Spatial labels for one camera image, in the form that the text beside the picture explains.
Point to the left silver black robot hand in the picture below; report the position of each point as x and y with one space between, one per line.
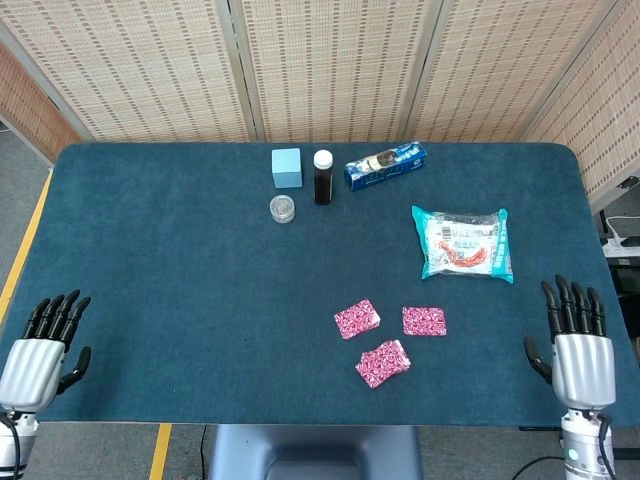
30 370

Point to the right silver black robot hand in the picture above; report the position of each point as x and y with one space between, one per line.
585 370

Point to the pink patterned packet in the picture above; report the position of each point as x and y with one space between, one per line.
383 363
424 320
357 319

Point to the pink patterned packet bottom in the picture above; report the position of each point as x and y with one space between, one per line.
383 363

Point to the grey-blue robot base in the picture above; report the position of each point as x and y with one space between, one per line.
315 450

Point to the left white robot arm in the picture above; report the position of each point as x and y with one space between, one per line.
27 435

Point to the white power strip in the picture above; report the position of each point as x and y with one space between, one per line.
622 243

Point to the teal and white snack bag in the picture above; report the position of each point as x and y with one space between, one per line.
462 245

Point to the black screen hinge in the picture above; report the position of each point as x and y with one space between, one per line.
628 183

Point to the orange woven screen panel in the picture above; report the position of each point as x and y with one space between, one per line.
25 110

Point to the beige woven screen panel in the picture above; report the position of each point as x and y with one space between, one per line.
500 65
340 65
140 65
600 100

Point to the long blue cardboard box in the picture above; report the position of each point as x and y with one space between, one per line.
385 167

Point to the small clear round jar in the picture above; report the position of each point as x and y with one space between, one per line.
282 209

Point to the dark bottle with white cap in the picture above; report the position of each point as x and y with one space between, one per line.
323 182

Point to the light blue cube block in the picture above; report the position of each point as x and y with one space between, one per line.
287 167

